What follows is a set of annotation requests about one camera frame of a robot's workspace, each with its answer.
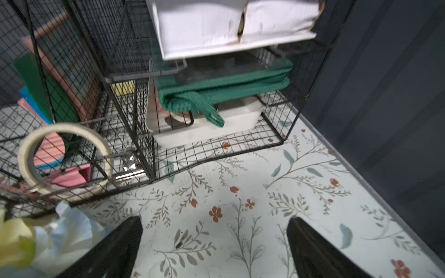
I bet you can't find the white hardcover book stack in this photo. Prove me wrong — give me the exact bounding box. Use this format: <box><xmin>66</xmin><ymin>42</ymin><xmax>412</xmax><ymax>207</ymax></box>
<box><xmin>146</xmin><ymin>1</ymin><xmax>326</xmax><ymax>61</ymax></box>

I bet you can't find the black wire desk organizer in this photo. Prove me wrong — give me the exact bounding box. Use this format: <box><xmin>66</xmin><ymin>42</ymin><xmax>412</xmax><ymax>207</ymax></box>
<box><xmin>0</xmin><ymin>0</ymin><xmax>355</xmax><ymax>216</ymax></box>

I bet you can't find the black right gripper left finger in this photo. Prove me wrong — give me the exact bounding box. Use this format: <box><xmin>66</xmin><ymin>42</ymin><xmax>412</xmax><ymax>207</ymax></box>
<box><xmin>58</xmin><ymin>216</ymin><xmax>143</xmax><ymax>278</ymax></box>

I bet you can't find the white rose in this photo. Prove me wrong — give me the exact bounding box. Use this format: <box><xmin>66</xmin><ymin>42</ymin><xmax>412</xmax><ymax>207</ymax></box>
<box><xmin>1</xmin><ymin>201</ymin><xmax>110</xmax><ymax>278</ymax></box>

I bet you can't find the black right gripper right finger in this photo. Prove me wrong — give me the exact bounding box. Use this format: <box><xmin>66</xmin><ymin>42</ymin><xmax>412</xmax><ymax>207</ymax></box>
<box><xmin>287</xmin><ymin>217</ymin><xmax>370</xmax><ymax>278</ymax></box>

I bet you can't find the white plastic tray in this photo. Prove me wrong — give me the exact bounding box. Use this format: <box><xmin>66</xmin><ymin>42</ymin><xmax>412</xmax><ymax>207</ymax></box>
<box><xmin>146</xmin><ymin>96</ymin><xmax>264</xmax><ymax>148</ymax></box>

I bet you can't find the masking tape roll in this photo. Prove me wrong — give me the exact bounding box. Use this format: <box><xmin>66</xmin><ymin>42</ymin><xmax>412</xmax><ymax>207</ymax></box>
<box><xmin>17</xmin><ymin>122</ymin><xmax>114</xmax><ymax>195</ymax></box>

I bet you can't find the green folder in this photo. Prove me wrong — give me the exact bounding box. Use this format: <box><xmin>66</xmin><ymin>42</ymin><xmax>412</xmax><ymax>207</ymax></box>
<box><xmin>13</xmin><ymin>52</ymin><xmax>79</xmax><ymax>125</ymax></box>

